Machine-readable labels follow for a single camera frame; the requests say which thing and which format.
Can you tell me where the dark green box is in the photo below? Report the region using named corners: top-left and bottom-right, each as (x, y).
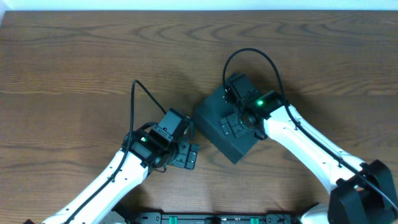
top-left (193, 83), bottom-right (267, 164)

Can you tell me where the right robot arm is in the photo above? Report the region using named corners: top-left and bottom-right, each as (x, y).
top-left (224, 89), bottom-right (397, 224)

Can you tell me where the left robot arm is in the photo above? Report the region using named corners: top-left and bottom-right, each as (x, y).
top-left (44, 123), bottom-right (198, 223)

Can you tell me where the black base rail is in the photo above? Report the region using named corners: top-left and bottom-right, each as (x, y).
top-left (108, 211), bottom-right (299, 224)

